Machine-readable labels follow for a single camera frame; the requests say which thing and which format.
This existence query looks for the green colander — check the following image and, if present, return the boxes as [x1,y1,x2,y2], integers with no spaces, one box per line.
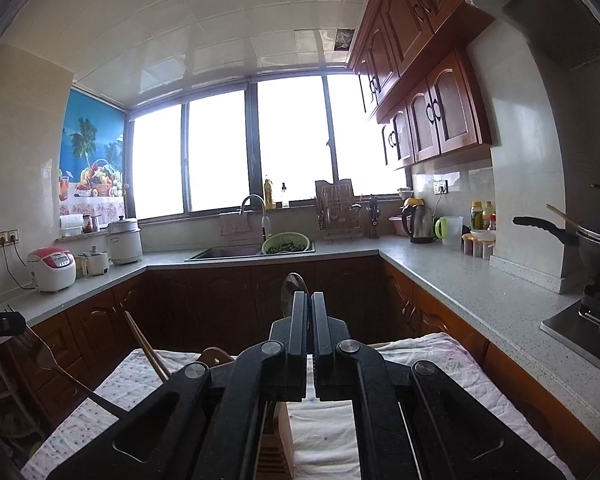
[260,232,315,256]

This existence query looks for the steel fork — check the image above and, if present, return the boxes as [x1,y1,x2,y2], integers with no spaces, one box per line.
[15,325,131,419]

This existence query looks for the large white cooker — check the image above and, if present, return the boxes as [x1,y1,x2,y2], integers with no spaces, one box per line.
[106,215,144,265]

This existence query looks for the wooden spatula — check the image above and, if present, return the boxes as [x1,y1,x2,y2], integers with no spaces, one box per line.
[545,203,582,234]

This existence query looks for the steel spoon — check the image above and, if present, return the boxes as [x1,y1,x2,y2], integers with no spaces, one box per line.
[279,272,310,312]

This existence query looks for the tropical fruit wall poster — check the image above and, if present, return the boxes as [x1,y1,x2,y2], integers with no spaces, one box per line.
[57,87,127,216]

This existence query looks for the wooden lower cabinets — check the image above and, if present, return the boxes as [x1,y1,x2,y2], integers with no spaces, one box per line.
[0,254,600,461]

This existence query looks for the small white pot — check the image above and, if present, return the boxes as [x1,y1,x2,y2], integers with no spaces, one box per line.
[82,245,111,276]

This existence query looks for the green handled pitcher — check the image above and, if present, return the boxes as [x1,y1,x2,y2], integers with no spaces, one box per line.
[433,216,464,247]

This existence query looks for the wooden stool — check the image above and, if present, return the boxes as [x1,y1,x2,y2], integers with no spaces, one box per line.
[0,344,47,443]

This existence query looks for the range hood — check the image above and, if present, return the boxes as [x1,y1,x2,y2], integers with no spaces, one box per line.
[457,0,600,74]

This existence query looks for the knife block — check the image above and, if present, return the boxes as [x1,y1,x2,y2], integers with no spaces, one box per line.
[366,194,383,240]

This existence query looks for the white pink rice cooker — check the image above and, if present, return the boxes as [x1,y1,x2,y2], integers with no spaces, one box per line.
[27,246,77,294]

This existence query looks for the dish rack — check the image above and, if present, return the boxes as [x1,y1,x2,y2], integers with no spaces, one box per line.
[314,178,364,244]

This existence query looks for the steel electric kettle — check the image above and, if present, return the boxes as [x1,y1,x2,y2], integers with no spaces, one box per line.
[399,198,439,245]

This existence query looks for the sauce bottles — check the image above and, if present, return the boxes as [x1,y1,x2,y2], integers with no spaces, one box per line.
[469,200,496,234]

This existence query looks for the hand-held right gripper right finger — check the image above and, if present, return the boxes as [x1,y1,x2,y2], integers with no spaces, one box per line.
[311,291,577,480]

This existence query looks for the kitchen window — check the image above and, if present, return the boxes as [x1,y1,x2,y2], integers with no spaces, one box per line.
[127,72,414,221]

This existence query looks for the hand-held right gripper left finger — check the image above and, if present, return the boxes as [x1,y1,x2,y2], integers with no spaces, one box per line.
[45,290,311,480]

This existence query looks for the wooden utensil holder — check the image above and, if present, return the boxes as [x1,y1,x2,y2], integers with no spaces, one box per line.
[197,346,302,480]

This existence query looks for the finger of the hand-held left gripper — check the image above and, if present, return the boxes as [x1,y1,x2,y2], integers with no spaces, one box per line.
[45,290,311,480]
[0,311,29,341]

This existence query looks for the gas stove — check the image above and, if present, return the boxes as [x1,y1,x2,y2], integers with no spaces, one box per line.
[539,284,600,367]

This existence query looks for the wooden upper cabinets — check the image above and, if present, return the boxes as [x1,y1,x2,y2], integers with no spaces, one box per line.
[347,0,497,171]

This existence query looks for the seasoning jar set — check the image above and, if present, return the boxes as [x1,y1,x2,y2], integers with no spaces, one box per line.
[461,232,496,260]

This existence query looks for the white floral tablecloth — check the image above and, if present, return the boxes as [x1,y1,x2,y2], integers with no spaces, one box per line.
[20,332,577,480]

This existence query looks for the wooden chopstick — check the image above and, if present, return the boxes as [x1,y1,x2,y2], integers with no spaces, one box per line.
[124,311,166,382]
[129,316,173,378]

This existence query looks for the wooden cabinets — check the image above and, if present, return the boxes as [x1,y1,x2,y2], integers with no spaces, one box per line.
[347,0,497,171]
[0,254,600,461]

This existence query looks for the steel faucet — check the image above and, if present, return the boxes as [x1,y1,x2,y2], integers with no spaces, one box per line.
[239,193,270,244]

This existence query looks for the grey kitchen countertop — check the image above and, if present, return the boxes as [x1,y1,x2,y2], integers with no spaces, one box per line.
[0,247,600,442]

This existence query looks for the black power cable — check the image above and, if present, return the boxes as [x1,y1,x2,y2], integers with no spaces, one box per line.
[0,244,37,291]

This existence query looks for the kitchen sink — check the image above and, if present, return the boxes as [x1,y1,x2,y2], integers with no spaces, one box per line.
[184,244,317,262]

